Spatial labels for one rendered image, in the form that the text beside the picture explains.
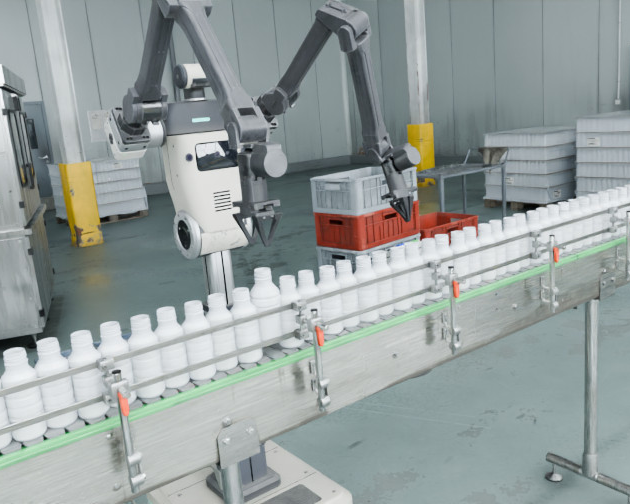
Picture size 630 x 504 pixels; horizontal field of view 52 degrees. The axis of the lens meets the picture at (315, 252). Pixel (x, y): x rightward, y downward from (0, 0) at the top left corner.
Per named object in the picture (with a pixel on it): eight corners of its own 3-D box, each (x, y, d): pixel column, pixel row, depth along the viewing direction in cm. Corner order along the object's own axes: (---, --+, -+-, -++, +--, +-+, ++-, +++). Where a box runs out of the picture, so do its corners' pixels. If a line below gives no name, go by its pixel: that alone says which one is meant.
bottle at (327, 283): (315, 334, 158) (310, 269, 155) (325, 326, 164) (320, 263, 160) (338, 336, 156) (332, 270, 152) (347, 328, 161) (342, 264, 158)
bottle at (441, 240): (428, 291, 186) (426, 235, 182) (445, 287, 188) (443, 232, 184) (441, 296, 180) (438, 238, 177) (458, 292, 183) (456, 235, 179)
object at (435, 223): (426, 261, 445) (425, 230, 440) (383, 254, 476) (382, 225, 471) (480, 244, 482) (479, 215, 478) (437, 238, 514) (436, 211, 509)
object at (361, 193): (358, 216, 386) (355, 179, 381) (310, 212, 415) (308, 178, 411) (419, 200, 427) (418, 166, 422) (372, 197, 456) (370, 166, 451)
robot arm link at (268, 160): (260, 119, 142) (225, 122, 137) (290, 116, 133) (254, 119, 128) (266, 173, 144) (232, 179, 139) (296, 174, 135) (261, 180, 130)
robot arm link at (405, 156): (376, 137, 202) (363, 152, 196) (403, 122, 193) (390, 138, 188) (398, 167, 205) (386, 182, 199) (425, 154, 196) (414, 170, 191)
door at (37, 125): (8, 218, 1213) (-13, 104, 1167) (7, 217, 1221) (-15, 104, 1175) (63, 209, 1271) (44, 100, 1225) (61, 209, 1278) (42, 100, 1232)
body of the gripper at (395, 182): (419, 191, 199) (412, 168, 200) (395, 196, 194) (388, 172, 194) (405, 197, 205) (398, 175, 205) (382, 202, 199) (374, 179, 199)
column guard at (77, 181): (77, 248, 852) (63, 164, 828) (68, 244, 883) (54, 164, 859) (106, 242, 874) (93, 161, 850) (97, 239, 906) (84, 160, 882)
